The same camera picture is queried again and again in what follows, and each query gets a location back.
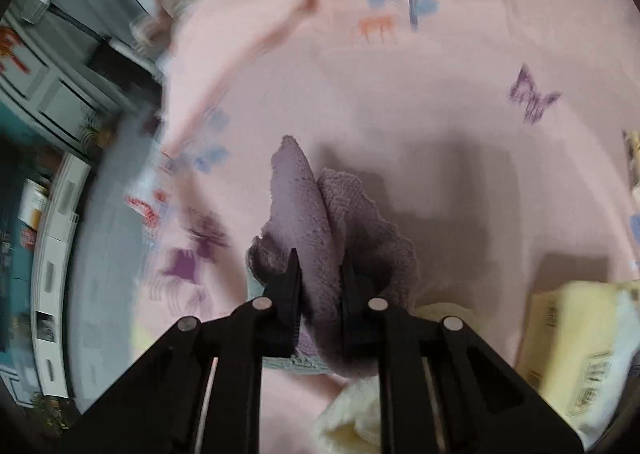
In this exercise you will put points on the pink printed tablecloth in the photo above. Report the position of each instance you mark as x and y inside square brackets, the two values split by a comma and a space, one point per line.
[491, 133]

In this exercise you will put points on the purple fuzzy towel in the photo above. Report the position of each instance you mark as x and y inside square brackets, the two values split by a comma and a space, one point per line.
[326, 218]

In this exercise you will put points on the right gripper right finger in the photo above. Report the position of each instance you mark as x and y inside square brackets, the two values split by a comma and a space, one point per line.
[443, 389]

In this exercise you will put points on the cream knitted towel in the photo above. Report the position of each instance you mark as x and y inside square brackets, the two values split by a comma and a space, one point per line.
[352, 422]

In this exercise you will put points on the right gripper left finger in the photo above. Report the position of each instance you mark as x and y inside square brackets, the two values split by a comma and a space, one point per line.
[197, 389]

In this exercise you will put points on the yellow tissue box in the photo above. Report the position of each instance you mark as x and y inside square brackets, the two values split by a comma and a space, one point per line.
[577, 349]

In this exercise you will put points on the white cabinet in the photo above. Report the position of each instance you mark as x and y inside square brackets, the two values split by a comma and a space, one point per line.
[54, 244]

